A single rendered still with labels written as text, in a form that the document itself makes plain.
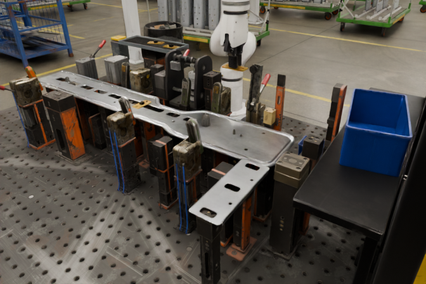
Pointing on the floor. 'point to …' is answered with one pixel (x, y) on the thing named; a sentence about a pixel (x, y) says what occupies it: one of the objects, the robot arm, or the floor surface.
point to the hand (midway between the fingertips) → (234, 60)
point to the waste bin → (164, 30)
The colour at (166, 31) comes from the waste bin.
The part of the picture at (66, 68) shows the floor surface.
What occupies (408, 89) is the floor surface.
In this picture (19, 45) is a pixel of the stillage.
